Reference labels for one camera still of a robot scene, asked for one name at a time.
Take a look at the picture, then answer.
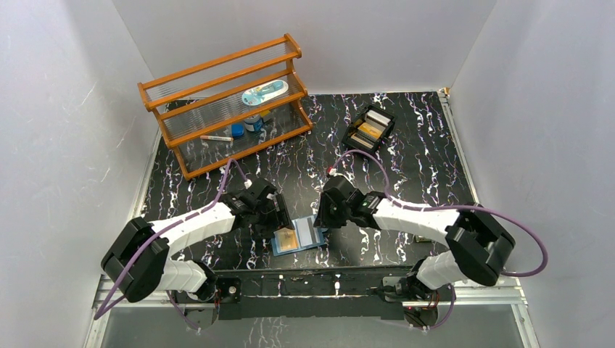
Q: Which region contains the blue card holder wallet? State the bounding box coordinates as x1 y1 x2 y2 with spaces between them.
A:
271 215 328 256

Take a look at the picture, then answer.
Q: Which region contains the orange credit card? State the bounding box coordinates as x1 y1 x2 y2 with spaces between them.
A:
275 228 299 253

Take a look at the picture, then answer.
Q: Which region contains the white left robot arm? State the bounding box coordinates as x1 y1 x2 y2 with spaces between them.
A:
101 178 292 302

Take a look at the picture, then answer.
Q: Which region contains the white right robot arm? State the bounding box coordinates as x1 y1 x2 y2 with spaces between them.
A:
314 175 515 302

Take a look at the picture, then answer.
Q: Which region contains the black card tray box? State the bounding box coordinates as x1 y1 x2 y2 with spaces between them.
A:
341 104 397 156

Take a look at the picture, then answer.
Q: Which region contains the blue small box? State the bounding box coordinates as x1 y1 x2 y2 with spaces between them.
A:
231 124 245 138

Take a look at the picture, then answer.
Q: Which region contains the small blue lidded jar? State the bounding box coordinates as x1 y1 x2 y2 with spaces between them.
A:
243 114 263 133

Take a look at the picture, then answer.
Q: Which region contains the white orange marker pen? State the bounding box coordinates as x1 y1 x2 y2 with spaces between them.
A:
199 135 234 142

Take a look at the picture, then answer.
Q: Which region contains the orange wooden shelf rack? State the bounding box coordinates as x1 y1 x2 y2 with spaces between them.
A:
137 33 313 179

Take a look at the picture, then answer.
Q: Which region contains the white blue packaged item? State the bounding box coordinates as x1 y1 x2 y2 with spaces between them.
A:
241 79 289 107

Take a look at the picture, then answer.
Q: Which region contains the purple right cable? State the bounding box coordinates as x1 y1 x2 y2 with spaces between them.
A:
326 149 549 278

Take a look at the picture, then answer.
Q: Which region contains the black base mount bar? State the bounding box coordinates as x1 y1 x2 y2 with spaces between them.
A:
172 265 452 326

